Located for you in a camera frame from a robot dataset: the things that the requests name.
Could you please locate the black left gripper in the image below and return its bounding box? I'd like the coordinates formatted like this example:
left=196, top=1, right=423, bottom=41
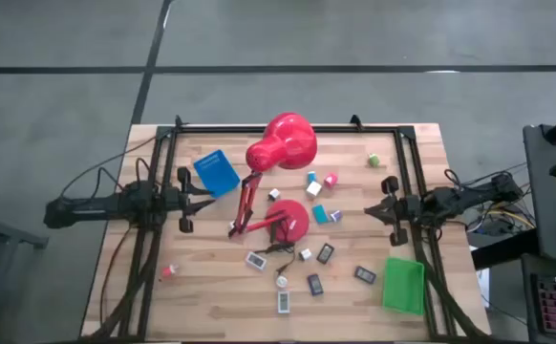
left=161, top=166, right=217, bottom=234

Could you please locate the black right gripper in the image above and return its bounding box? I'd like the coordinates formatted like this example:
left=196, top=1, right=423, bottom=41
left=363, top=175, right=424, bottom=247

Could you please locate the black digital thermometer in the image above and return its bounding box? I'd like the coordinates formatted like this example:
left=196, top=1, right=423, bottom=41
left=353, top=265, right=377, bottom=286
left=315, top=242, right=335, bottom=266

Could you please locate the navy blue digital thermometer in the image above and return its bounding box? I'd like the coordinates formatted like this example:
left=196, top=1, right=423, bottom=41
left=306, top=272, right=325, bottom=297

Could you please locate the blue plastic basket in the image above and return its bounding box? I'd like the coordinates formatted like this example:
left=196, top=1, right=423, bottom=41
left=192, top=148, right=242, bottom=200

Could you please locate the green plastic basket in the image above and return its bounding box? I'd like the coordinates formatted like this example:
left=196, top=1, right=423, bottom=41
left=381, top=256, right=426, bottom=316

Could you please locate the red desk lamp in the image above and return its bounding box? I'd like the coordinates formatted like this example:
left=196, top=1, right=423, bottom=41
left=227, top=112, right=318, bottom=245

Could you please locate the black side desk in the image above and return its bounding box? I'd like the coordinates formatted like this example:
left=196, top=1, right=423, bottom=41
left=471, top=107, right=556, bottom=344

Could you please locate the grey metal table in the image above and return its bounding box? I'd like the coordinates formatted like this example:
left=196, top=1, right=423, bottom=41
left=0, top=208, right=50, bottom=344

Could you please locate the black metal table frame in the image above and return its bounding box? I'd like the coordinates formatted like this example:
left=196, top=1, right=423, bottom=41
left=80, top=124, right=492, bottom=343

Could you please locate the black lamp power cable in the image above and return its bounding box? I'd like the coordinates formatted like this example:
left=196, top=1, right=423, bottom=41
left=252, top=242, right=298, bottom=278

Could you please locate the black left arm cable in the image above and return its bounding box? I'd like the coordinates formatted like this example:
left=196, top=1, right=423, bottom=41
left=59, top=136, right=160, bottom=200

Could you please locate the tangled cable bundle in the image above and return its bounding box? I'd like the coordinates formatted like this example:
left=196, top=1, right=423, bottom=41
left=444, top=161, right=537, bottom=238

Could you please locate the brown cable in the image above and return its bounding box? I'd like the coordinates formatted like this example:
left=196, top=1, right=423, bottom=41
left=97, top=224, right=136, bottom=329

